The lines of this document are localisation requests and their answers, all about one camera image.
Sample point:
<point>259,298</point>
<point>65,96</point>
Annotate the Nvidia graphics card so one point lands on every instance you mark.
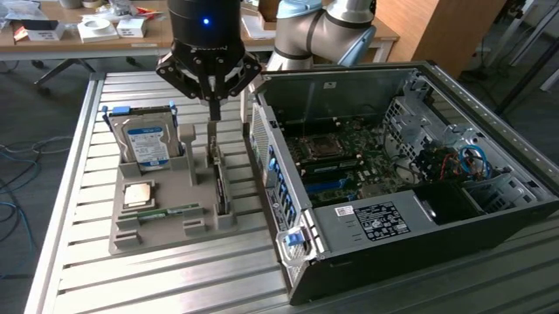
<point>223,189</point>

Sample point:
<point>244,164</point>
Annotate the wooden cabinet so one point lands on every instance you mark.
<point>436,32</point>

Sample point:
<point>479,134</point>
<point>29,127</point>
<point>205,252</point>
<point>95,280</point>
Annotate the grey parts rack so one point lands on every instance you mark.
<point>175,235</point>

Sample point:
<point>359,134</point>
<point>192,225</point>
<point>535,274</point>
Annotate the metal disk bay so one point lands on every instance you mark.
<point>502,193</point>

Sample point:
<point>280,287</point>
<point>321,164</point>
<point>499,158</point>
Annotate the silver chipset heatsink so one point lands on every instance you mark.
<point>375,191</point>

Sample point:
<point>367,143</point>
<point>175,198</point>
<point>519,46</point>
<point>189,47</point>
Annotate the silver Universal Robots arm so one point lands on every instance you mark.
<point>323,29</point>

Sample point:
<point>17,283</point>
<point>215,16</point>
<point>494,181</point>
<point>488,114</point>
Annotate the green RAM stick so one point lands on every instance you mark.
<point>152,214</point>

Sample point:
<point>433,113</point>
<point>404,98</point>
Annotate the metal CPU socket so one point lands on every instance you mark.
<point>321,146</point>

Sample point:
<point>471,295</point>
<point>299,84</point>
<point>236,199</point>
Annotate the hard disk in blue caddy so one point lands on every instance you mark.
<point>148,144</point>

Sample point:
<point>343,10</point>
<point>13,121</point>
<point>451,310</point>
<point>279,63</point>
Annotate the open black PC case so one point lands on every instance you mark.
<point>436,271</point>

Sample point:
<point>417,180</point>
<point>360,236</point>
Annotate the white paper booklet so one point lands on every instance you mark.
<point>257,31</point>

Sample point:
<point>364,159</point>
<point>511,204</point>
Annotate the grey power supply unit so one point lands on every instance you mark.
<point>340,229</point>

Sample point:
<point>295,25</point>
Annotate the clear plastic bags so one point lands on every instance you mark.
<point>21,11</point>

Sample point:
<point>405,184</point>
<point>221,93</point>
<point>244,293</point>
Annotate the white box with round hole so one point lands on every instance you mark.
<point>97,31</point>

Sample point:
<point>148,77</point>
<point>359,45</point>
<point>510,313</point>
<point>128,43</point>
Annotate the orange red packet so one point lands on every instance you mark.
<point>151,12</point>

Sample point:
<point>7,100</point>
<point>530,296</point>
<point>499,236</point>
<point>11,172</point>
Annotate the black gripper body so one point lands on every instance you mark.
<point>205,32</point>

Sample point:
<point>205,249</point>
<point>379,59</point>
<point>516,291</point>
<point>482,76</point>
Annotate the grey cup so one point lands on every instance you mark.
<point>71,3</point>

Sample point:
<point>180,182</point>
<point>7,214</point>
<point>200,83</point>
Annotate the small white labelled box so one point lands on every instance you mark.
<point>131,29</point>

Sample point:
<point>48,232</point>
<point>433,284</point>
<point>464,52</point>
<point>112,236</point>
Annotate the silver CPU chip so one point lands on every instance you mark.
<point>137,194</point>

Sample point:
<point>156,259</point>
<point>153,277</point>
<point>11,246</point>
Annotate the black RAM slot bank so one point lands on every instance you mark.
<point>331,166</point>

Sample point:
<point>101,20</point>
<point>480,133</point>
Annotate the wooden desk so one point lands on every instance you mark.
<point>155,32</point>

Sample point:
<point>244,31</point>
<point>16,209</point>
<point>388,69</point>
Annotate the tape roll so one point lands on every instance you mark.
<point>92,3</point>

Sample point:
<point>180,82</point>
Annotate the blue expansion slot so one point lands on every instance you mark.
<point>325,188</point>

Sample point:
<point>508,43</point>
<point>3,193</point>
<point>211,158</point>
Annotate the white box with black insert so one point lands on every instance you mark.
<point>43,34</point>

